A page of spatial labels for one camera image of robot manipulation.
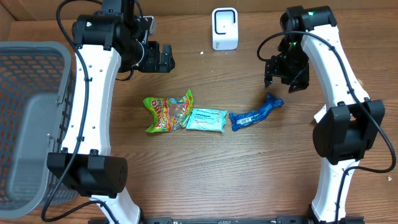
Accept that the blue snack wrapper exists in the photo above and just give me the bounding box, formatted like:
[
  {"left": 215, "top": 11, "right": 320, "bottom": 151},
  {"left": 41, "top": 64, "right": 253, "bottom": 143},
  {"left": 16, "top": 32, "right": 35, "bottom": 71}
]
[{"left": 229, "top": 93, "right": 284, "bottom": 131}]

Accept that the colourful gummy candy bag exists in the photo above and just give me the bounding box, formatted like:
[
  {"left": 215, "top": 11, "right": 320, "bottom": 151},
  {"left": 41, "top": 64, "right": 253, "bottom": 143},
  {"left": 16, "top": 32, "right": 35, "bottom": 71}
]
[{"left": 143, "top": 90, "right": 194, "bottom": 133}]

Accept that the teal wet wipes pack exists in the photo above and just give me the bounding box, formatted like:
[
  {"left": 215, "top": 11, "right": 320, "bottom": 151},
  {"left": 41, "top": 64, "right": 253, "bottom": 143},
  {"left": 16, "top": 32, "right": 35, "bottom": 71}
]
[{"left": 186, "top": 108, "right": 227, "bottom": 133}]

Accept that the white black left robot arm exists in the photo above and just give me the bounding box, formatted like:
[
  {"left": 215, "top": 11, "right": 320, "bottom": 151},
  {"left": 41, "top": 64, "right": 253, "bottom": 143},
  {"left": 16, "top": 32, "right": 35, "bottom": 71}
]
[{"left": 47, "top": 0, "right": 175, "bottom": 223}]

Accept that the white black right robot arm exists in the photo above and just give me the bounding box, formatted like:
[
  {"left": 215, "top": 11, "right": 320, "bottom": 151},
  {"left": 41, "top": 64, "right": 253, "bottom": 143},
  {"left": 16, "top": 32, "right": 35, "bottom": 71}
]
[{"left": 264, "top": 6, "right": 385, "bottom": 223}]

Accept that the white barcode scanner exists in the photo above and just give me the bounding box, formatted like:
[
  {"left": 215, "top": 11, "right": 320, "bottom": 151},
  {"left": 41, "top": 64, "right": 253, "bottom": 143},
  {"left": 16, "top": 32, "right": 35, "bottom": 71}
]
[{"left": 211, "top": 7, "right": 239, "bottom": 51}]

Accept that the grey plastic mesh basket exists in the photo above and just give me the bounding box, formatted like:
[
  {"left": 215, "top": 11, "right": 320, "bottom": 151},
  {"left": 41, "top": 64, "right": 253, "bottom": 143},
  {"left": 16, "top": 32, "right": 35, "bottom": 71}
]
[{"left": 1, "top": 41, "right": 77, "bottom": 219}]

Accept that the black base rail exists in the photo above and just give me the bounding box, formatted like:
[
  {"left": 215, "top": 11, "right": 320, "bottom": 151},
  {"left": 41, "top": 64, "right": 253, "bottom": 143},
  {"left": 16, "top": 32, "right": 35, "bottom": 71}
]
[{"left": 88, "top": 207, "right": 364, "bottom": 224}]

